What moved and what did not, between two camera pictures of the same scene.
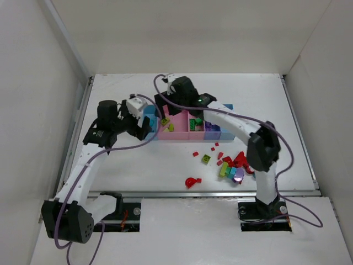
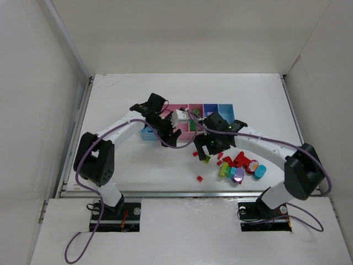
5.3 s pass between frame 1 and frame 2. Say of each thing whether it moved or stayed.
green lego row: stayed
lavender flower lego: stayed
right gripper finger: moved
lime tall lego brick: stayed
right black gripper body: moved
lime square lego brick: stayed
